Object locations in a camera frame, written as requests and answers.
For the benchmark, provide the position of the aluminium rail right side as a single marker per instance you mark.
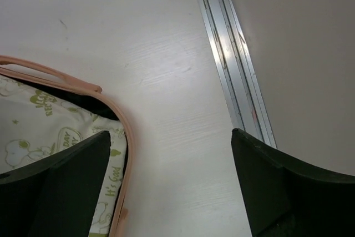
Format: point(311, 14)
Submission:
point(236, 72)

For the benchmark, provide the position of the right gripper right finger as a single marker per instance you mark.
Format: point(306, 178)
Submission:
point(285, 196)

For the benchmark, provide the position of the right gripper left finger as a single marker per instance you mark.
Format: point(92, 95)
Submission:
point(56, 196)

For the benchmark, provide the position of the pink hardshell suitcase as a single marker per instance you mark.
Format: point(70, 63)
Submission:
point(33, 74)

